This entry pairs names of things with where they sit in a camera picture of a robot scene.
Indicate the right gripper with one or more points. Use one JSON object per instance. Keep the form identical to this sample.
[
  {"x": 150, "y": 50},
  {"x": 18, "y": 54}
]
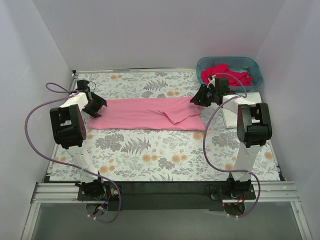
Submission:
[{"x": 204, "y": 95}]

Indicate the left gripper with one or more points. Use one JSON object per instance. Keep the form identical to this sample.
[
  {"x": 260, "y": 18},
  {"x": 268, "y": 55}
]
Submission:
[{"x": 93, "y": 104}]

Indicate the pink t shirt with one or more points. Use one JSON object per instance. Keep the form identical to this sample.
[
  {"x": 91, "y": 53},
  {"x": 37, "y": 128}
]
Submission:
[{"x": 175, "y": 113}]

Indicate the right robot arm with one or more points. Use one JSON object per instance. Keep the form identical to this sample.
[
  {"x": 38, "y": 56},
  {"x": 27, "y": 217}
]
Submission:
[{"x": 253, "y": 128}]

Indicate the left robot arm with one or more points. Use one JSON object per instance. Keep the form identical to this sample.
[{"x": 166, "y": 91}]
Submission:
[{"x": 70, "y": 132}]

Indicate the folded white t shirt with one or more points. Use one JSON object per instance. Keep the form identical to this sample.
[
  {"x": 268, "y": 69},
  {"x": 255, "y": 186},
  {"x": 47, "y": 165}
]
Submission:
[{"x": 230, "y": 117}]

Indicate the red t shirt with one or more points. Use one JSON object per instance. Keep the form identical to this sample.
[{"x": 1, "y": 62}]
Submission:
[{"x": 223, "y": 71}]

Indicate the teal plastic basket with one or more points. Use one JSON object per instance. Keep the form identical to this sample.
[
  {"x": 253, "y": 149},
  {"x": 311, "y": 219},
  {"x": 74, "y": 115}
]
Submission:
[{"x": 235, "y": 63}]

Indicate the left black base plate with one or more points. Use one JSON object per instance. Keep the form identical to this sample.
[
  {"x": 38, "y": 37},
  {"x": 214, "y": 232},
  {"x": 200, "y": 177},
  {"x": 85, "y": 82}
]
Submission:
[{"x": 112, "y": 192}]

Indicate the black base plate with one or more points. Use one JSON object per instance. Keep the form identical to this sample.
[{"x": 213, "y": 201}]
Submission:
[
  {"x": 220, "y": 192},
  {"x": 112, "y": 192}
]

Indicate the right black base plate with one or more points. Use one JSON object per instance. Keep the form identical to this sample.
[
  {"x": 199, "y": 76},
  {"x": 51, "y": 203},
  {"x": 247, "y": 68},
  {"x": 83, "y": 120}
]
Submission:
[{"x": 220, "y": 192}]

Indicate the aluminium frame rail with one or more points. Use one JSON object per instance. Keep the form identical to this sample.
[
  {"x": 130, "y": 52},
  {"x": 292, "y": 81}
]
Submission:
[{"x": 164, "y": 195}]

